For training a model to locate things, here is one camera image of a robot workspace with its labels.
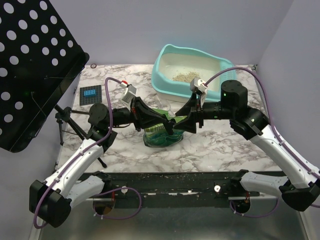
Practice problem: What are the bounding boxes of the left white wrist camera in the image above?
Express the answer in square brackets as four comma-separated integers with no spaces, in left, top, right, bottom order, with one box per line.
[120,81,137,110]

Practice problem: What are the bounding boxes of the black stand tripod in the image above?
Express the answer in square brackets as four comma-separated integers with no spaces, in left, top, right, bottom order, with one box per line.
[54,103,108,168]

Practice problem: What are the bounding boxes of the clear plastic scoop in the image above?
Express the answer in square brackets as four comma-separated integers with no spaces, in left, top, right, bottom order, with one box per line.
[155,95,175,117]

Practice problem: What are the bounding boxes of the teal white litter box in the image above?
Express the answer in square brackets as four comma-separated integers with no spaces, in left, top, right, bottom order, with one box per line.
[151,44,234,103]

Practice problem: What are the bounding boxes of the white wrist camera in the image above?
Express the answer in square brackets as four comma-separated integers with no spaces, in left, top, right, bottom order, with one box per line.
[189,77,208,107]
[120,81,137,110]

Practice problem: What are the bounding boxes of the beige litter pellets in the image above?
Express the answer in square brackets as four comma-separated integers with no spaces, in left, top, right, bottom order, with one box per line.
[172,71,200,83]

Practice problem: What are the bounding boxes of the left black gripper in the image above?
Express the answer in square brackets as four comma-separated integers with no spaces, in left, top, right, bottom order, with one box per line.
[107,96,167,132]

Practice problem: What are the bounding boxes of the black bag clip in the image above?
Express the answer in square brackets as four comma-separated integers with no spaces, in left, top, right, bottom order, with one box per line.
[161,114,177,135]

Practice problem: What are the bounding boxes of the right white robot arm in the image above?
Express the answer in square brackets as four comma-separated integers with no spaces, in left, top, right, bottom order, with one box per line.
[174,78,320,212]

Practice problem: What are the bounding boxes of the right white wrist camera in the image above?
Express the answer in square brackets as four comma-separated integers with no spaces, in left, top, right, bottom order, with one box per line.
[189,77,208,107]

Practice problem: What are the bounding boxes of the dark grey lego baseplate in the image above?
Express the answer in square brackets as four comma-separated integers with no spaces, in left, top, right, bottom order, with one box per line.
[79,85,102,106]

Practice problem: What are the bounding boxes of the blue lego brick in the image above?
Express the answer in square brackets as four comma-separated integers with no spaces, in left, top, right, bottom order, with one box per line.
[83,89,96,98]

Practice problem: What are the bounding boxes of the black perforated music stand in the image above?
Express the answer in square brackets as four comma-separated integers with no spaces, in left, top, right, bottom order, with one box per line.
[0,0,89,153]

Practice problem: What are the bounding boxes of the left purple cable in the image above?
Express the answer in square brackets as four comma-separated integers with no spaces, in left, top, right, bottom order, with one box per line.
[33,77,142,230]

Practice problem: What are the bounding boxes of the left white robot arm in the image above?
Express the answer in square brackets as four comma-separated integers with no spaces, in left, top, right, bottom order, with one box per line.
[29,97,176,229]

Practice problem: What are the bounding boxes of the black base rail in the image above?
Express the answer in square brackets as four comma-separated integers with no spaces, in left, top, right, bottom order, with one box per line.
[100,171,275,209]

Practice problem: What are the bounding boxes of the green litter bag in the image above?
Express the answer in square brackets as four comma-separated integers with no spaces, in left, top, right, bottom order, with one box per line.
[143,123,184,148]

